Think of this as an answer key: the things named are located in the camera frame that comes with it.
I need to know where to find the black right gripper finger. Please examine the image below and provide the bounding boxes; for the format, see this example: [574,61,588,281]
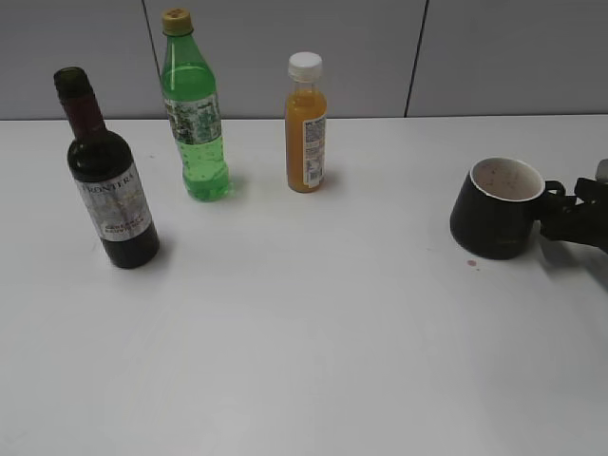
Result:
[544,178,607,205]
[541,201,607,250]

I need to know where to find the black mug white interior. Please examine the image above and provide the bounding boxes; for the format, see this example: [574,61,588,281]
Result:
[449,157,576,259]

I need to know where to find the dark red wine bottle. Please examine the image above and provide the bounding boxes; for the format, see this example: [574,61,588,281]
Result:
[53,66,160,269]

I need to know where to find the orange juice bottle white cap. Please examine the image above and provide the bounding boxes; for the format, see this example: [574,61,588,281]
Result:
[285,51,327,193]

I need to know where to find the green plastic soda bottle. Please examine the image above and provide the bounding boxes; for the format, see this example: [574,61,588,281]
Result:
[161,8,230,201]

